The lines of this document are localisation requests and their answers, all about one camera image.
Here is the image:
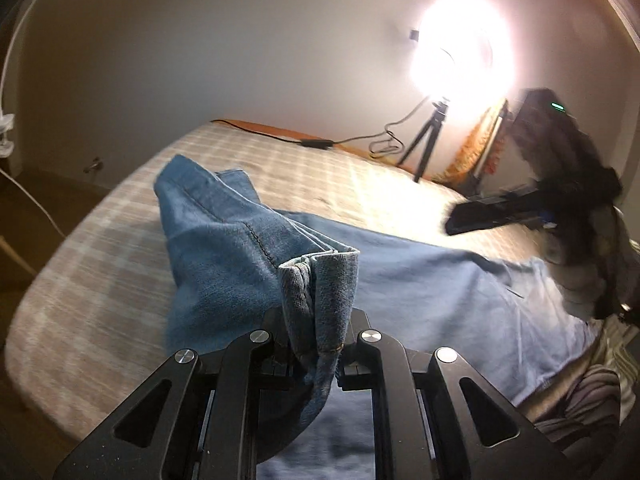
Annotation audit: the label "bright ring light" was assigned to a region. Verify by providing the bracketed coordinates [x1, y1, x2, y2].
[407, 0, 516, 103]

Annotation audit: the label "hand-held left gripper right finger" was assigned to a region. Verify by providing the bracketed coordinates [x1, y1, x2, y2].
[337, 309, 576, 480]

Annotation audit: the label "black power cable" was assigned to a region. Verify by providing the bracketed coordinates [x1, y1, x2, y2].
[212, 97, 431, 158]

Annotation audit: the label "yellow patterned cloth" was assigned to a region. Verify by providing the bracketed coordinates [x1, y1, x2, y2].
[435, 102, 511, 186]

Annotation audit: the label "wooden bed frame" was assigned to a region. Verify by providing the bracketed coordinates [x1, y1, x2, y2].
[212, 119, 451, 181]

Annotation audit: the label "person's right forearm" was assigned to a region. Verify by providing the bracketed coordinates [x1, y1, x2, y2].
[542, 200, 640, 321]

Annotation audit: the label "small black tripod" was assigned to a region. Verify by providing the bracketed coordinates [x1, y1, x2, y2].
[397, 97, 451, 183]

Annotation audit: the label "beige plaid blanket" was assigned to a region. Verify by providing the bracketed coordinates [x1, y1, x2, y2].
[5, 120, 556, 441]

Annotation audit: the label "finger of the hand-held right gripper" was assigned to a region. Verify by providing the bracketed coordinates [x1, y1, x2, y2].
[444, 187, 556, 236]

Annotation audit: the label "blue denim pants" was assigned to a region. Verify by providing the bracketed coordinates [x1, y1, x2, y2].
[152, 154, 608, 480]

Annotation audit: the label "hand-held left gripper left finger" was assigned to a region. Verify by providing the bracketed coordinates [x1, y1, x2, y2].
[52, 310, 288, 480]

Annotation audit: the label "white lamp cable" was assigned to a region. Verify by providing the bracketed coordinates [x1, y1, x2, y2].
[0, 167, 66, 238]

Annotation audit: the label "person's striped clothing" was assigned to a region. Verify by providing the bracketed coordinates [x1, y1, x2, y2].
[520, 330, 640, 456]

